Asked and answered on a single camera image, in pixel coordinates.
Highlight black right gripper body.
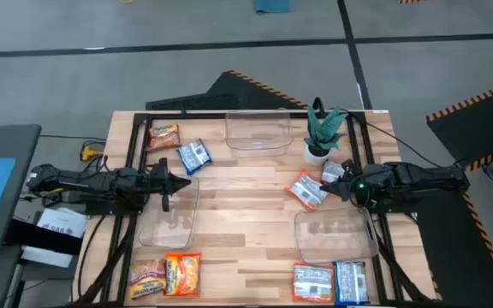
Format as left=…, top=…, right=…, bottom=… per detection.
left=341, top=158, right=378, bottom=206

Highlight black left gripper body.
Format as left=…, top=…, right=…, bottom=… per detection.
left=142, top=157, right=172, bottom=213

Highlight blue Maruchan noodle pack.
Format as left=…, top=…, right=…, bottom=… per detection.
left=333, top=260, right=371, bottom=306
left=176, top=138, right=213, bottom=176

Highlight orange Maruchan noodle pack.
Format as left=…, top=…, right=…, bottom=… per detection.
left=285, top=169, right=330, bottom=212
left=164, top=252, right=203, bottom=298
left=292, top=263, right=336, bottom=304

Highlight maroon Maruchan noodle pack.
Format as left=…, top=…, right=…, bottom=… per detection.
left=146, top=123, right=182, bottom=151
left=128, top=258, right=168, bottom=300
left=320, top=159, right=347, bottom=185

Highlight white plant pot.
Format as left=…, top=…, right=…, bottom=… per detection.
left=304, top=143, right=331, bottom=167

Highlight clear plastic bin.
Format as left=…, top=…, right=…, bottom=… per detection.
left=138, top=175, right=200, bottom=251
left=224, top=110, right=294, bottom=158
left=294, top=207, right=379, bottom=264

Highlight green artificial plant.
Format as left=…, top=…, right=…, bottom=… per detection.
left=304, top=104, right=349, bottom=157

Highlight yellow plug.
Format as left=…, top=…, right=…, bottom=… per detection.
left=79, top=145, right=104, bottom=163

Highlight white printed paper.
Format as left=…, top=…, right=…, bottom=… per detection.
left=36, top=207, right=88, bottom=239

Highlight black striped-edge floor mat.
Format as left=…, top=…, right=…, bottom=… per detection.
left=413, top=187, right=493, bottom=308
left=425, top=79, right=493, bottom=172
left=145, top=69, right=310, bottom=111

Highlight white blank paper sheet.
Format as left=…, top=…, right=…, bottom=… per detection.
left=21, top=246, right=74, bottom=270

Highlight grey monitor blue screen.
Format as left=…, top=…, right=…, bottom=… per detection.
left=0, top=123, right=43, bottom=253

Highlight blue floor mat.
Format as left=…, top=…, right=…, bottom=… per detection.
left=253, top=0, right=293, bottom=15

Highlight black metal table frame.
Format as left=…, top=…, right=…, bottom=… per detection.
left=100, top=110, right=404, bottom=307

